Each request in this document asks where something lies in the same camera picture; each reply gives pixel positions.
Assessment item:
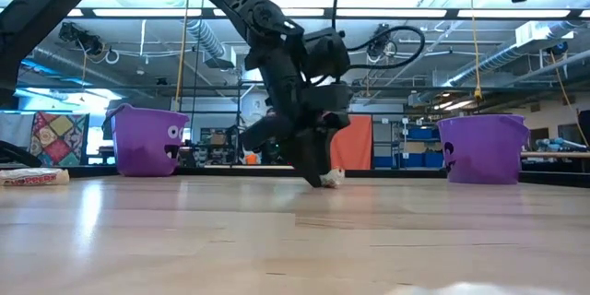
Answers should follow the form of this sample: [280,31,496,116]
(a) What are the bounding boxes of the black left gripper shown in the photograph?
[275,100,354,188]

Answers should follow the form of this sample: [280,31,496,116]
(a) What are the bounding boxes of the white Whoppers candy pack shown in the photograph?
[320,166,347,190]
[0,167,71,187]

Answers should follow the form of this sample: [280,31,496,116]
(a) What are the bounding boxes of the orange cloth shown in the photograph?
[330,114,373,171]

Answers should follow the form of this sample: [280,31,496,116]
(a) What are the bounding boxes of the blue storage bin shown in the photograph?
[398,152,446,170]
[407,127,437,142]
[372,155,397,170]

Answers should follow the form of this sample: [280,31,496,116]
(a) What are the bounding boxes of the black ceiling device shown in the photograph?
[366,22,398,59]
[58,21,105,56]

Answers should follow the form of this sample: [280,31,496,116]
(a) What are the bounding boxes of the purple bucket with black print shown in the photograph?
[436,113,531,185]

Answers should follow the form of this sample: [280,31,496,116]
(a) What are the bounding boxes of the purple bucket with white eyes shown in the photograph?
[101,102,191,178]

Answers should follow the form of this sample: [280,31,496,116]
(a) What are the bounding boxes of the wooden background table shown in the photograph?
[520,150,590,159]

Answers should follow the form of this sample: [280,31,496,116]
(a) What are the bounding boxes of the blue rolls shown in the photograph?
[534,136,589,151]

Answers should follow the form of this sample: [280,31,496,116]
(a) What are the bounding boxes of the colourful patchwork quilt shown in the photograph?
[28,111,89,168]

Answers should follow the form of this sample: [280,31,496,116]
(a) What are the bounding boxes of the white ceiling unit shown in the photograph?
[514,20,575,48]

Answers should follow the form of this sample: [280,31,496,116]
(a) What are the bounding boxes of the black monitor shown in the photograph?
[578,109,590,147]

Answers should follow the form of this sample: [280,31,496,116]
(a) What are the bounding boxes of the grey cloth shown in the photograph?
[0,112,31,148]

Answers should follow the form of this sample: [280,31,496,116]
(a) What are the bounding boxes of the silver spiral air duct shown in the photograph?
[186,18,227,59]

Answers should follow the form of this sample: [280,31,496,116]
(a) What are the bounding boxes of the yellow hanging cable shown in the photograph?
[174,0,191,102]
[548,50,590,148]
[466,0,484,102]

